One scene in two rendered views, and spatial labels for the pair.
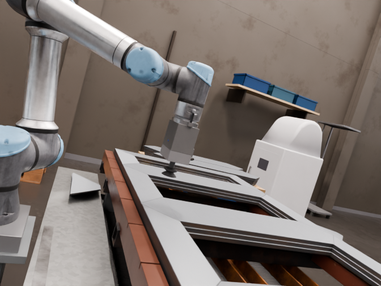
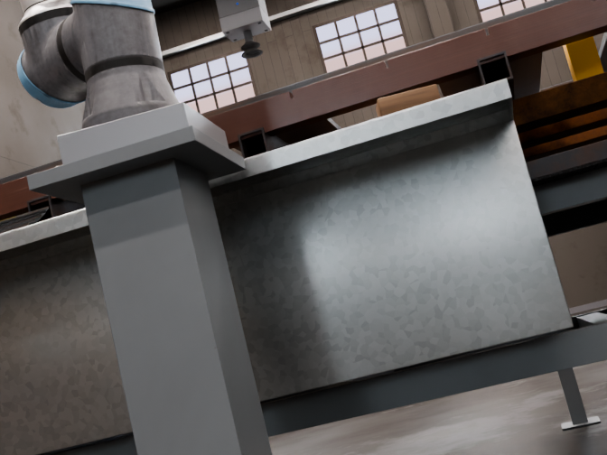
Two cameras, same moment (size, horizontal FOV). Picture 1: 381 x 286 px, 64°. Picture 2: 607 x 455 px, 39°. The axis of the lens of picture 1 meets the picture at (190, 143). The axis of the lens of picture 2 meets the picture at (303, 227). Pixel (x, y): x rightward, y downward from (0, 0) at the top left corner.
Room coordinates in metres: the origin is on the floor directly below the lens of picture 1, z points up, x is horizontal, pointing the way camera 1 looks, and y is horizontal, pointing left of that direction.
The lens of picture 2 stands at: (-0.07, 1.35, 0.36)
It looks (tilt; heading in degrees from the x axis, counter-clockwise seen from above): 8 degrees up; 304
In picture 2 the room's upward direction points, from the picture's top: 14 degrees counter-clockwise
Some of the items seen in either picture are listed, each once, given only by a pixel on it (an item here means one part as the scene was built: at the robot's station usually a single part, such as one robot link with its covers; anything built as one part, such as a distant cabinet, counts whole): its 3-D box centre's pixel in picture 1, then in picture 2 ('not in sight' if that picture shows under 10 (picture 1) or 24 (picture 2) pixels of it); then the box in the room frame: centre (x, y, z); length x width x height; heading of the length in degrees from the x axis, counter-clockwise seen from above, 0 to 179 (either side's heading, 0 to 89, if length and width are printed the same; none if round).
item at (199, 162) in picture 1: (202, 165); not in sight; (2.02, -0.12, 0.82); 0.80 x 0.40 x 0.06; 111
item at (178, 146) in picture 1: (183, 140); (244, 5); (0.84, 0.02, 1.06); 0.10 x 0.09 x 0.16; 112
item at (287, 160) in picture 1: (282, 168); not in sight; (4.40, -1.38, 0.75); 0.77 x 0.65 x 1.51; 115
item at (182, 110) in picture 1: (187, 112); not in sight; (0.84, 0.03, 1.13); 0.08 x 0.08 x 0.05
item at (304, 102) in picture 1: (299, 102); not in sight; (5.44, -1.65, 1.86); 0.46 x 0.35 x 0.18; 114
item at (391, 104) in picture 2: not in sight; (409, 110); (0.52, 0.10, 0.71); 0.10 x 0.06 x 0.05; 34
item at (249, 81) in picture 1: (250, 84); not in sight; (5.00, -0.67, 1.87); 0.50 x 0.37 x 0.19; 114
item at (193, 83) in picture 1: (195, 84); not in sight; (0.84, 0.03, 1.21); 0.09 x 0.08 x 0.11; 83
